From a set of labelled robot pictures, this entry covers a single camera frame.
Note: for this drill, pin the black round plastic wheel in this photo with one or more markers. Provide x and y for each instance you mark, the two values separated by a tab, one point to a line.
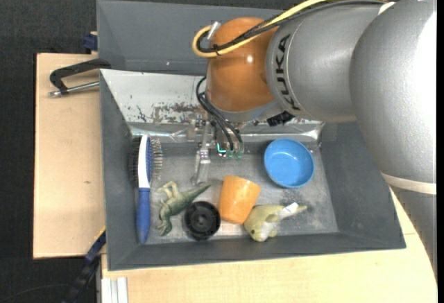
202	220

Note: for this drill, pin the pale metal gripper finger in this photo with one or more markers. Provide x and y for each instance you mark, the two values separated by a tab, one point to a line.
205	166
196	170

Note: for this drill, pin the pale green plush dolphin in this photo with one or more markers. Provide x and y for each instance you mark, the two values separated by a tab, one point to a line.
263	220

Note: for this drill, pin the pale wood flat board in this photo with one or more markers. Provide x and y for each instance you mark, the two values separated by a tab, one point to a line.
67	156

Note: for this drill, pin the blue plastic bowl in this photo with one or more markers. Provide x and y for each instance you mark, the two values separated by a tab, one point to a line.
288	163

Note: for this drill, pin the orange plastic cup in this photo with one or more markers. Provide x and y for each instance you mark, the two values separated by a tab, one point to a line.
237	199

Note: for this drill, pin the grey metal bin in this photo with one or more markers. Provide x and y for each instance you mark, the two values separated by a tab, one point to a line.
347	197

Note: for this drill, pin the black cylinder on white bracket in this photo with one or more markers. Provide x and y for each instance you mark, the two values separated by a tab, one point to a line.
279	118

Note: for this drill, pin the blue and white hairbrush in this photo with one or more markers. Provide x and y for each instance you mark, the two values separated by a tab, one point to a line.
143	190

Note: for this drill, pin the green toy dinosaur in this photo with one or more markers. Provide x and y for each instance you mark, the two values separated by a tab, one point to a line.
173	204

